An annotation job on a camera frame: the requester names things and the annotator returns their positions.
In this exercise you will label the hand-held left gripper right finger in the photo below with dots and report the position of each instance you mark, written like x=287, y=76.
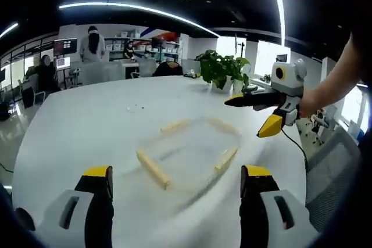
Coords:
x=270, y=219

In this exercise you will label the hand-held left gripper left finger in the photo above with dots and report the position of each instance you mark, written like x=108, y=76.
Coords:
x=72, y=219

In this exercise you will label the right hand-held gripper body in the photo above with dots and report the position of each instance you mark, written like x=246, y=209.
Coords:
x=289, y=81

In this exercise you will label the clear container with yellow buckle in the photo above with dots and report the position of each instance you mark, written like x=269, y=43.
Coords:
x=154, y=168

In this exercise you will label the person's right hand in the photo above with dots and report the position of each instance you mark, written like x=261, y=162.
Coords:
x=309, y=104

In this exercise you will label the small black object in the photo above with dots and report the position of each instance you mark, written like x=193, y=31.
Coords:
x=249, y=89

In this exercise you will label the green potted plant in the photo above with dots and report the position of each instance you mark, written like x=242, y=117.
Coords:
x=221, y=66

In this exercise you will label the black tripod stand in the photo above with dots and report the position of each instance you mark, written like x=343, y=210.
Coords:
x=240, y=46

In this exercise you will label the curved ceiling light strip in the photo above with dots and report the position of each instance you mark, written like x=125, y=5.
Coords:
x=130, y=8
x=279, y=7

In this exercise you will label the grey mesh office chair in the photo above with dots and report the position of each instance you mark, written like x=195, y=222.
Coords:
x=334, y=178

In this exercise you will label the storage shelf with boxes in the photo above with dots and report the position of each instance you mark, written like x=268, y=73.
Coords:
x=162, y=46

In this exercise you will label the small desk monitor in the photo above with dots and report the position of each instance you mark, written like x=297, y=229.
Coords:
x=63, y=63

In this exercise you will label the dark wall monitor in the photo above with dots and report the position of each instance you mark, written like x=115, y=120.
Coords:
x=65, y=46

